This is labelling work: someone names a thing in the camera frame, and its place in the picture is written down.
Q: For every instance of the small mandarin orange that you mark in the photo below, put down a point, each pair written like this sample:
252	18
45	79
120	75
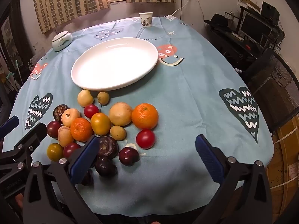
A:
81	130

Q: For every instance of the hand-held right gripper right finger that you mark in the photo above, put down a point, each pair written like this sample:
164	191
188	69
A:
209	161

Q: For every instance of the black mesh office chair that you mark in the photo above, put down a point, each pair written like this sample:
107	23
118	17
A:
280	86

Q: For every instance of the pale orange loquat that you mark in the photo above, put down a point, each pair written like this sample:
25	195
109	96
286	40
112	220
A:
70	117

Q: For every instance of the tan longan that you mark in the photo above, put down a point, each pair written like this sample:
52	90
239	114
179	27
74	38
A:
103	98
118	133

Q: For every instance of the dark purple plum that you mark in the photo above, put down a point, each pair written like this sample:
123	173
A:
105	167
88	178

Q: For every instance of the computer monitor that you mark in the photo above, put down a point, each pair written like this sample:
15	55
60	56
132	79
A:
254	28

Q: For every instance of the blue printed tablecloth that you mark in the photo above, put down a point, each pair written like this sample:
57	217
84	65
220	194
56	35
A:
186	98

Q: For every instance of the yellow-green tomato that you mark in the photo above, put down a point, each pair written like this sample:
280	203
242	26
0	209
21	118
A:
55	152

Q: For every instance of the white power adapter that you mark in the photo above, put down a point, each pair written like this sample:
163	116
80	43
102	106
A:
170	17

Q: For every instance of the black hat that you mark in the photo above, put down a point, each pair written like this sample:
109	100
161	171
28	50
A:
218	19

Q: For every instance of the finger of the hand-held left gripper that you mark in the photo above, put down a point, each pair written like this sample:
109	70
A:
35	134
9	126

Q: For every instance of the pale yellow loquat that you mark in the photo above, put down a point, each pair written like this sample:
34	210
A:
85	98

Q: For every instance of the large mandarin orange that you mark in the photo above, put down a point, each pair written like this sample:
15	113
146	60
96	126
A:
144	116

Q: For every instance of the black computer desk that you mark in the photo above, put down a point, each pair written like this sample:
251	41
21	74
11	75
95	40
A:
231	49

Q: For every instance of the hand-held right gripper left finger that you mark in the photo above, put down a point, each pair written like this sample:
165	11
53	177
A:
81	161

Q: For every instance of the dark wrinkled passion fruit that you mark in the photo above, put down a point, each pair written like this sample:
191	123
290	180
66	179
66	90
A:
58	112
108	147

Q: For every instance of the tan loquat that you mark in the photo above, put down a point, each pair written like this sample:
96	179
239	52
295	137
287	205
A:
65	136

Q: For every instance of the wooden strip on wall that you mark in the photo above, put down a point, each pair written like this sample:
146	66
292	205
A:
251	3

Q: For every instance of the person's left hand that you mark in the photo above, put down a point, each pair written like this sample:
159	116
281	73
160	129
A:
19	201

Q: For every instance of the patterned paper cup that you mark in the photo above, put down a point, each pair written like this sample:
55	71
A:
146	19

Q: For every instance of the black speaker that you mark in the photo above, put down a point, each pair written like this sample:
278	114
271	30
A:
269	10

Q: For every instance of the dark red plum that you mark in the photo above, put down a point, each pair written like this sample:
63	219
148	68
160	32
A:
53	129
128	156

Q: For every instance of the clear plastic bag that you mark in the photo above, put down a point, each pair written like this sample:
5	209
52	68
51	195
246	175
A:
37	57

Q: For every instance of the large tan round fruit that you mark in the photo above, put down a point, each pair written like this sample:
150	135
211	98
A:
120	113

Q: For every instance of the white ceramic lidded jar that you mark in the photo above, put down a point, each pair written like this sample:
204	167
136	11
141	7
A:
61	41

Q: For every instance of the white oval plate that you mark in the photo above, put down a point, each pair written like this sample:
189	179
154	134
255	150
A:
114	63

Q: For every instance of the orange-yellow tomato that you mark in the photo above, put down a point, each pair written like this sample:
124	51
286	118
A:
100	123

